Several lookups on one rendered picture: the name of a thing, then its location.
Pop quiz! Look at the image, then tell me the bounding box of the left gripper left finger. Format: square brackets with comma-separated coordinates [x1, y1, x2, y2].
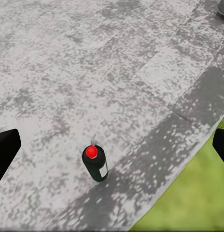
[0, 129, 21, 181]

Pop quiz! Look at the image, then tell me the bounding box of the insectifuge atomizer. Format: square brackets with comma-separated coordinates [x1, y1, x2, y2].
[82, 139, 108, 182]

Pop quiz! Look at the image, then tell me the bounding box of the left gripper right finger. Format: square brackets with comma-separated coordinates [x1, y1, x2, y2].
[212, 128, 224, 162]

